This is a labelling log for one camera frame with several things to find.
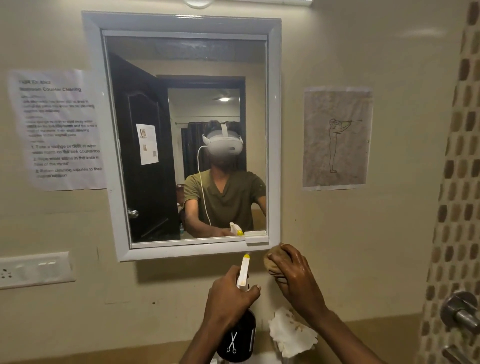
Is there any person's left hand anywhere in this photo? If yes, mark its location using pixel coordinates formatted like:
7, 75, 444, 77
203, 265, 262, 333

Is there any person's right hand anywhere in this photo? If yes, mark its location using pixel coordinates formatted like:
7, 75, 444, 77
267, 244, 331, 320

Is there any brown sponge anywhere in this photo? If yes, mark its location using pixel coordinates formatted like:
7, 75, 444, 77
263, 244, 292, 278

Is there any black spray bottle white nozzle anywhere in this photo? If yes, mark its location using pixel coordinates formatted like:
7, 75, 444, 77
217, 254, 258, 364

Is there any person's left forearm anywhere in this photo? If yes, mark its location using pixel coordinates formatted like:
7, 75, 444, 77
179, 319, 226, 364

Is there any person's right forearm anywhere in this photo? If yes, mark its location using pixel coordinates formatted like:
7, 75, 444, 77
312, 308, 388, 364

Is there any white crumpled cloth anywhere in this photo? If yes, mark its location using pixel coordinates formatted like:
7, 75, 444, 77
268, 307, 319, 359

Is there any paper sheet with figure drawing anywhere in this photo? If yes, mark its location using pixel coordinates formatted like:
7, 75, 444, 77
302, 86, 374, 191

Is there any chrome tap spout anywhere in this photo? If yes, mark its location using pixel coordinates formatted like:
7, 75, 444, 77
442, 345, 474, 364

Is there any printed instruction paper sheet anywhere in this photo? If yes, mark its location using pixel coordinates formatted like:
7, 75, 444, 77
7, 69, 108, 192

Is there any white mirror cabinet handle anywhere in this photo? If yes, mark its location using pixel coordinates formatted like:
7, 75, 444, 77
244, 230, 270, 245

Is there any white framed wall mirror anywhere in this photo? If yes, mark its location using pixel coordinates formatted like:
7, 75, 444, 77
82, 10, 283, 262

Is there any chrome wall tap valve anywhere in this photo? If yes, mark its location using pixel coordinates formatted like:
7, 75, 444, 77
440, 291, 480, 335

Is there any white wall switch board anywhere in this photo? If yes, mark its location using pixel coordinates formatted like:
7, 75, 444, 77
0, 251, 77, 290

